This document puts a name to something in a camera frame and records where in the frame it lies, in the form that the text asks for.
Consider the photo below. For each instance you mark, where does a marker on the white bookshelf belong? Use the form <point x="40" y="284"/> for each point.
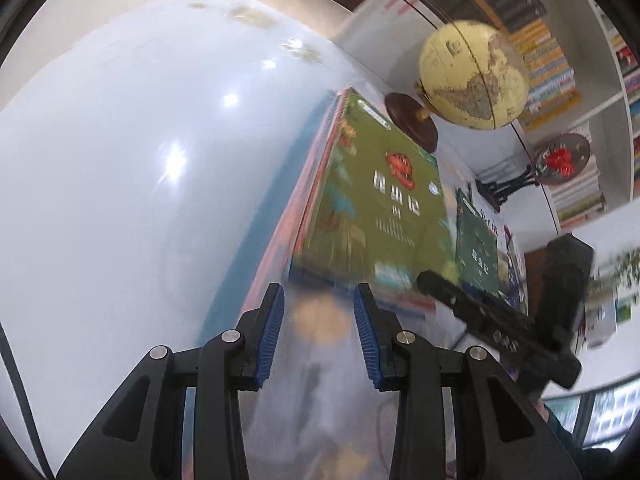
<point x="600" y="60"/>

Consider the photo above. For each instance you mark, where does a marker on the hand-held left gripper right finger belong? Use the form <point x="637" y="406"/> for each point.
<point x="367" y="340"/>

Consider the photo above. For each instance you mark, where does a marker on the dark green book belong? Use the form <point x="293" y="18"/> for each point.
<point x="477" y="250"/>

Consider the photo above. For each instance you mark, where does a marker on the row of white-spined books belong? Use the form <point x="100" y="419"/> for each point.
<point x="580" y="195"/>

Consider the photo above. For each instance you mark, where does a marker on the olive green book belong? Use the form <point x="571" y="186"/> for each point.
<point x="370" y="210"/>

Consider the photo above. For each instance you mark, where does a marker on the yellow globe on wooden base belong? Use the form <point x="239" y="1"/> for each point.
<point x="470" y="75"/>

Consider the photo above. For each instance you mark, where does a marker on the potted plant in white pot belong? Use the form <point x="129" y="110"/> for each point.
<point x="625" y="265"/>

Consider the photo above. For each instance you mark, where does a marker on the row of colourful shelf books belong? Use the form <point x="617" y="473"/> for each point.
<point x="627" y="55"/>

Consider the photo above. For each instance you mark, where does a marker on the row of yellow books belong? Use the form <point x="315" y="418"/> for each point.
<point x="545" y="75"/>

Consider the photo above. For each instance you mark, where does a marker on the round embroidered fan on stand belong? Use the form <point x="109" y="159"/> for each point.
<point x="560" y="157"/>

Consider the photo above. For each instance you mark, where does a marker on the brown wooden cabinet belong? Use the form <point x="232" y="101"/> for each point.
<point x="535" y="270"/>

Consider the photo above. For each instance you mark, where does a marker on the person's right forearm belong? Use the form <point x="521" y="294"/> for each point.
<point x="575" y="445"/>

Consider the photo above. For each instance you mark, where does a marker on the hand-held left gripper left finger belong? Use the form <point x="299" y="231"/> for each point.
<point x="270" y="335"/>

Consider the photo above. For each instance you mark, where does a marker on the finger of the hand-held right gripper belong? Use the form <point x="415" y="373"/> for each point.
<point x="475" y="312"/>

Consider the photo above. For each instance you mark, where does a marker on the white book with brown landscape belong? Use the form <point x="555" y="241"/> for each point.
<point x="492" y="227"/>

